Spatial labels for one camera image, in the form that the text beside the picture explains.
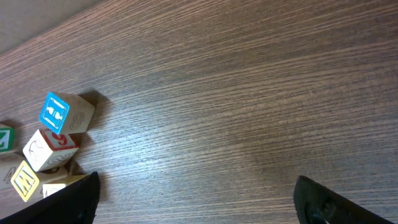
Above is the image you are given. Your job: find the blue letter D block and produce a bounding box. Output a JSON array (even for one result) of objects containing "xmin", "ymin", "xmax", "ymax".
[{"xmin": 0, "ymin": 152, "xmax": 24, "ymax": 190}]

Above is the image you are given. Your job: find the white picture wooden block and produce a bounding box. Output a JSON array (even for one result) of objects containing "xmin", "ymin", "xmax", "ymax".
[{"xmin": 22, "ymin": 129, "xmax": 79, "ymax": 172}]

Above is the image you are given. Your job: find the white top blue-side block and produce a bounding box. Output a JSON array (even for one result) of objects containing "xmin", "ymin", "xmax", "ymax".
[{"xmin": 43, "ymin": 175, "xmax": 86, "ymax": 198}]

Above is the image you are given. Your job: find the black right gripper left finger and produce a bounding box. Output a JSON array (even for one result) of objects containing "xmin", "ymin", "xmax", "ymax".
[{"xmin": 1, "ymin": 172, "xmax": 100, "ymax": 224}]

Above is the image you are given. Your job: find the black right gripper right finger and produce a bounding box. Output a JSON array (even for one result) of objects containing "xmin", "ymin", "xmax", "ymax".
[{"xmin": 293, "ymin": 175, "xmax": 393, "ymax": 224}]

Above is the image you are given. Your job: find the plain top wooden block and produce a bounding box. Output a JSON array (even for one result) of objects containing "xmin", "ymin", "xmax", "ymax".
[{"xmin": 0, "ymin": 124, "xmax": 14, "ymax": 152}]

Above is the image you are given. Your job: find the yellow top wooden block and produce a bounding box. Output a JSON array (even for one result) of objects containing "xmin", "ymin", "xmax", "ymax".
[{"xmin": 10, "ymin": 160, "xmax": 69, "ymax": 203}]

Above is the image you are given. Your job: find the blue top tilted block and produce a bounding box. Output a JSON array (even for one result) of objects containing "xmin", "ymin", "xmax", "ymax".
[{"xmin": 39, "ymin": 91, "xmax": 95, "ymax": 134}]

